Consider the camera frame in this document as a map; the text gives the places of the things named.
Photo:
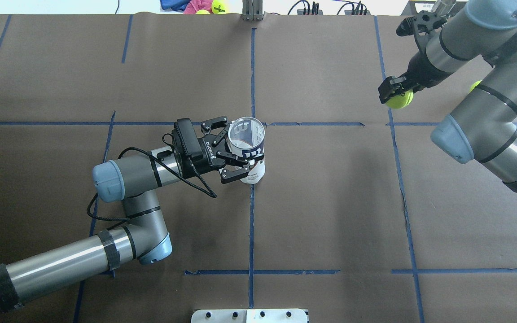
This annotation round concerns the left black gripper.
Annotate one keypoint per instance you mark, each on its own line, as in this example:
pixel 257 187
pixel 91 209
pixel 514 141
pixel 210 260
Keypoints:
pixel 200 162

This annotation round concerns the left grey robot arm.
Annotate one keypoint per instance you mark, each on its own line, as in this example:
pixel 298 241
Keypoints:
pixel 45 188

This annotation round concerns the pink cloth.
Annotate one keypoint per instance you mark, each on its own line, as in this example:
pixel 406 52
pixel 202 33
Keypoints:
pixel 195 5

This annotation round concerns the tennis ball can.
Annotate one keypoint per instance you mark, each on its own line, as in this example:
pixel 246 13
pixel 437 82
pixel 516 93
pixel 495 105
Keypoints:
pixel 246 138

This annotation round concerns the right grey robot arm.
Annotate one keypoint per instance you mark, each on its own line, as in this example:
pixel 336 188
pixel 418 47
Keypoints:
pixel 482 126

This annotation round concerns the yellow ball behind table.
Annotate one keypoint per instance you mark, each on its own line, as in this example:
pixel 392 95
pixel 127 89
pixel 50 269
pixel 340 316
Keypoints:
pixel 220 7

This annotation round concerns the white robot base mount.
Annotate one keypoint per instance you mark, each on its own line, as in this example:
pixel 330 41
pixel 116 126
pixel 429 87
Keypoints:
pixel 276 315

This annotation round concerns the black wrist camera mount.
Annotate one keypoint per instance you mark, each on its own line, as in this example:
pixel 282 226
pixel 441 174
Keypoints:
pixel 185 140

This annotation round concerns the aluminium frame post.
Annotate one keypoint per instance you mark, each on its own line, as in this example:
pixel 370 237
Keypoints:
pixel 252 10

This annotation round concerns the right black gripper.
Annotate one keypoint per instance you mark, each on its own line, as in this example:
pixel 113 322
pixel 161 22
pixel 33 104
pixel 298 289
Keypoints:
pixel 417 74

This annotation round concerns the yellow tennis ball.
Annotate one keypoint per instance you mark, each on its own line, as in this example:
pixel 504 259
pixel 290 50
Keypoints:
pixel 401 100
pixel 474 85

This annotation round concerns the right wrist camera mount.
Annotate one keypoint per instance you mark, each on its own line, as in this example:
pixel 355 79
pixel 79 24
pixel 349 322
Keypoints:
pixel 422 27

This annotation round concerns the silver metal cup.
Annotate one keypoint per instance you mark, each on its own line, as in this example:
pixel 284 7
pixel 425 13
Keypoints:
pixel 443 7

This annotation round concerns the blue cloth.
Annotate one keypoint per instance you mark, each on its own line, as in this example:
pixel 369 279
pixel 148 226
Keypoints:
pixel 174 5

